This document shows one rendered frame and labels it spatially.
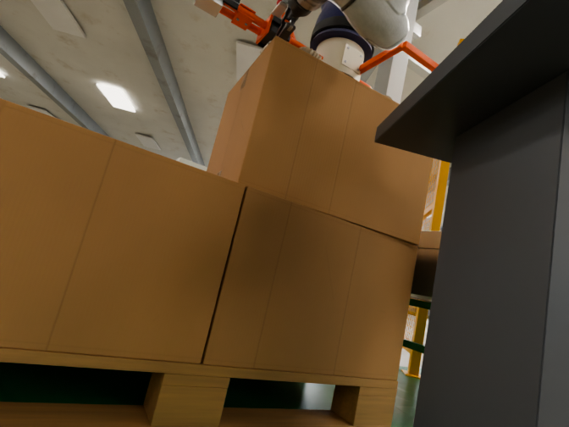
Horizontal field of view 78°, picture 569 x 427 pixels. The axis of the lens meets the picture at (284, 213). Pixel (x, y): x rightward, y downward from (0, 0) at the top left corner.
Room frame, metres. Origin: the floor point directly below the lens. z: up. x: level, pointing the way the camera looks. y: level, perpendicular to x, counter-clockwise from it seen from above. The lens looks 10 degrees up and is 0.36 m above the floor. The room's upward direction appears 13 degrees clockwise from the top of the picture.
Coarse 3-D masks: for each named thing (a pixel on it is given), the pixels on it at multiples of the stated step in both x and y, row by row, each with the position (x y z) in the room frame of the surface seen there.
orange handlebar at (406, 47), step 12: (228, 12) 0.93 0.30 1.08; (240, 12) 0.90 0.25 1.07; (252, 12) 0.92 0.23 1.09; (240, 24) 0.95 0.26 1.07; (252, 24) 0.97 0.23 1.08; (264, 24) 0.94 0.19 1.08; (396, 48) 0.91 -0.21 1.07; (408, 48) 0.90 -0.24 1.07; (372, 60) 1.00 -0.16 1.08; (384, 60) 0.97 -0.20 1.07; (420, 60) 0.94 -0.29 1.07; (432, 60) 0.94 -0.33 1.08
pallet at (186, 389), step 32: (0, 352) 0.63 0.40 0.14; (32, 352) 0.65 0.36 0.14; (64, 352) 0.67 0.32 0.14; (160, 384) 0.76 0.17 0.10; (192, 384) 0.78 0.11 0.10; (224, 384) 0.82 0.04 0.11; (352, 384) 0.99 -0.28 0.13; (384, 384) 1.05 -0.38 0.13; (0, 416) 0.67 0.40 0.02; (32, 416) 0.70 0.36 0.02; (64, 416) 0.72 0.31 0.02; (96, 416) 0.75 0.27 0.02; (128, 416) 0.78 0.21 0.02; (160, 416) 0.76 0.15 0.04; (192, 416) 0.79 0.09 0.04; (224, 416) 0.88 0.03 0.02; (256, 416) 0.92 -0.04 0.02; (288, 416) 0.97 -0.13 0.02; (320, 416) 1.02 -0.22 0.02; (352, 416) 1.01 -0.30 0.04; (384, 416) 1.06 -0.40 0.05
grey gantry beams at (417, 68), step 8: (424, 0) 2.99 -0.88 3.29; (432, 0) 2.91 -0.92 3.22; (440, 0) 2.88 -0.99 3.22; (424, 8) 3.02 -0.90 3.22; (432, 8) 3.00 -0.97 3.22; (416, 16) 3.14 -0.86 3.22; (408, 64) 3.73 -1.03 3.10; (416, 64) 3.70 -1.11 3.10; (416, 72) 3.83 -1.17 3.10; (424, 72) 3.80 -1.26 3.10
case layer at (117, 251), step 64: (0, 128) 0.58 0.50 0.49; (64, 128) 0.62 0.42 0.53; (0, 192) 0.59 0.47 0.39; (64, 192) 0.63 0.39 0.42; (128, 192) 0.68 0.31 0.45; (192, 192) 0.74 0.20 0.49; (256, 192) 0.80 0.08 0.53; (0, 256) 0.61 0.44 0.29; (64, 256) 0.65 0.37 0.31; (128, 256) 0.70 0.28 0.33; (192, 256) 0.75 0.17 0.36; (256, 256) 0.82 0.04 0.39; (320, 256) 0.90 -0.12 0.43; (384, 256) 1.01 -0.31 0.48; (0, 320) 0.62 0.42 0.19; (64, 320) 0.66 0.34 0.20; (128, 320) 0.71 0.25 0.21; (192, 320) 0.77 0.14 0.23; (256, 320) 0.84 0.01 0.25; (320, 320) 0.92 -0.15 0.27; (384, 320) 1.03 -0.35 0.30
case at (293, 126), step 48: (288, 48) 0.82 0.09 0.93; (240, 96) 0.98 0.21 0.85; (288, 96) 0.83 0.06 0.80; (336, 96) 0.89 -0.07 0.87; (384, 96) 0.95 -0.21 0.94; (240, 144) 0.85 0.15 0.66; (288, 144) 0.84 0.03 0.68; (336, 144) 0.90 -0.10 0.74; (288, 192) 0.85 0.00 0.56; (336, 192) 0.91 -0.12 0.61; (384, 192) 0.98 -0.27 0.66
